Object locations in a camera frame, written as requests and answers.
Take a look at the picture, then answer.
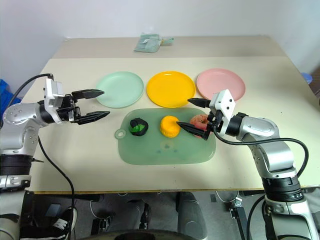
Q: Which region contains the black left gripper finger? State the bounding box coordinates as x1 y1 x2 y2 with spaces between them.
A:
71 88 105 102
74 110 111 126

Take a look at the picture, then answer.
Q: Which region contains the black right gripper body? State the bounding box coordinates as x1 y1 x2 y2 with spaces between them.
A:
205 111 224 133

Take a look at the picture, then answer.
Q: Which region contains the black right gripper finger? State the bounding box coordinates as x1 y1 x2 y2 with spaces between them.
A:
187 97 211 109
176 121 210 141

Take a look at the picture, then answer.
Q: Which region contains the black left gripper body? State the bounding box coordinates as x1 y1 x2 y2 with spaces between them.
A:
56 93 82 124

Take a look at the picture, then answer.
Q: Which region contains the pink toy food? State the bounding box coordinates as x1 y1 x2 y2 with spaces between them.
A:
189 113 213 138

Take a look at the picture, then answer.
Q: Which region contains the yellow orange fruit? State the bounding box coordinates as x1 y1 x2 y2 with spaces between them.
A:
159 115 181 138

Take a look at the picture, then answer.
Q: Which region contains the pink plate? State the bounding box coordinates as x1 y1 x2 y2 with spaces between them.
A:
196 68 246 102

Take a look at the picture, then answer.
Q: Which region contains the yellow plate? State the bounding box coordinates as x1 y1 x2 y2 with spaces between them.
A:
146 70 196 109

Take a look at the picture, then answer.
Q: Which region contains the green plate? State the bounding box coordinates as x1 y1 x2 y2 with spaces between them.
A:
95 71 145 109

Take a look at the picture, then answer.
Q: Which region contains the dark green toy vegetable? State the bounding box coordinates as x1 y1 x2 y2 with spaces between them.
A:
128 117 149 137

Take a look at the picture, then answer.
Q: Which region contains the translucent green cutting board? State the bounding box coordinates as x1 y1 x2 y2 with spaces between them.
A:
114 106 217 166

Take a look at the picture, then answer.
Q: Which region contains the pale green folded cloth bag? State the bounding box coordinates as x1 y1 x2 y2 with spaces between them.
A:
133 31 175 54

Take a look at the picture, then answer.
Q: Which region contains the light blue round object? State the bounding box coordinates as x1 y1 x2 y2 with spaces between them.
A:
300 72 315 86

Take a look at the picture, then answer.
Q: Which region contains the black and white shoe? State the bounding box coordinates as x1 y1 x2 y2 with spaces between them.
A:
51 206 78 240

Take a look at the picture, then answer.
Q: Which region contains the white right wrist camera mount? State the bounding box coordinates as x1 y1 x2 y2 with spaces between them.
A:
208 89 237 137

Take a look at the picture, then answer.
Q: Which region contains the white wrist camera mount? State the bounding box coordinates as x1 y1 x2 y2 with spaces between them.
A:
208 89 237 137
42 78 65 124

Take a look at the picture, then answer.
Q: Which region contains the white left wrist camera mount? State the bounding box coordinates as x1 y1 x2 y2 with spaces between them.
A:
42 78 65 124

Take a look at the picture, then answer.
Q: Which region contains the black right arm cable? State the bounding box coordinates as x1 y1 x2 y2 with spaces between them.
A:
212 124 310 240

